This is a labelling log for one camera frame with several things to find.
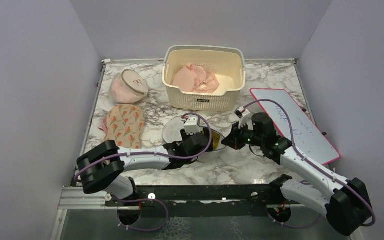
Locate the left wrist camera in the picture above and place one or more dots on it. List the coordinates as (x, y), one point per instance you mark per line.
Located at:
(191, 125)

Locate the cream perforated plastic basket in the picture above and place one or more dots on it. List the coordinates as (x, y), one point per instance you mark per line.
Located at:
(227, 63)

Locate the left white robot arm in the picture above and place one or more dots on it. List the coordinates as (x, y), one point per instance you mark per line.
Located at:
(101, 168)

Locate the yellow bra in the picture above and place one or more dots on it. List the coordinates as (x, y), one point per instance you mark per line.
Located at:
(216, 139)

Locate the black front mounting rail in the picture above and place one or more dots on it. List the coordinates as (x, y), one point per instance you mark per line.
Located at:
(196, 201)

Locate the pink mesh laundry bag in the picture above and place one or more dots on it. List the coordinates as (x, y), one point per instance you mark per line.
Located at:
(128, 87)

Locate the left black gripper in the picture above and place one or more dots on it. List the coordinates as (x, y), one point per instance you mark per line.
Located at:
(186, 136)

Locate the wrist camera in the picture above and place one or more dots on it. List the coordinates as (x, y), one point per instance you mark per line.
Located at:
(191, 125)
(244, 116)

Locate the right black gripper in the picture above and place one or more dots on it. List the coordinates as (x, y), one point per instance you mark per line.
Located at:
(233, 140)

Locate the aluminium table frame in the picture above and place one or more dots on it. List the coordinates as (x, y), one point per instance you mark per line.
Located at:
(86, 216)

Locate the pink-framed whiteboard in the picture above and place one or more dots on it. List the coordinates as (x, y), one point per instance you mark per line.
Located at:
(307, 137)

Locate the floral beige laundry bag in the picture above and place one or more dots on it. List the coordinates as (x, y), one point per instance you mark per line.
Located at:
(124, 124)

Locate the pink bra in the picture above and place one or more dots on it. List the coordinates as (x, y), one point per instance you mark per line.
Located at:
(192, 78)

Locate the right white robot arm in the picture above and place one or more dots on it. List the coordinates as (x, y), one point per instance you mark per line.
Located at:
(345, 203)

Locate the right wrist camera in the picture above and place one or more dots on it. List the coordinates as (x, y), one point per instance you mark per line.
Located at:
(244, 116)

